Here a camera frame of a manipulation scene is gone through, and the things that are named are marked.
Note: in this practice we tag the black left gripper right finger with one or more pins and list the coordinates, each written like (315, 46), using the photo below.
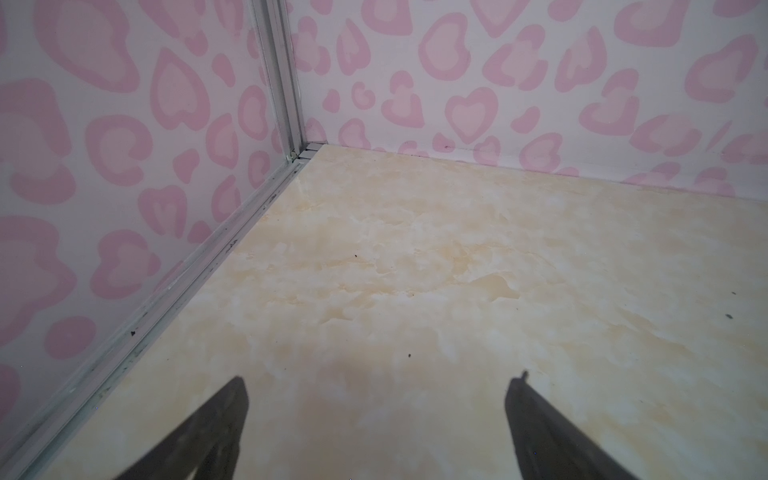
(547, 445)

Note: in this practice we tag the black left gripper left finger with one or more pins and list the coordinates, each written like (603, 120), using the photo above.
(205, 446)

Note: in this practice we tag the aluminium corner frame post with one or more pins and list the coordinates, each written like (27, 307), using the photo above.
(273, 32)

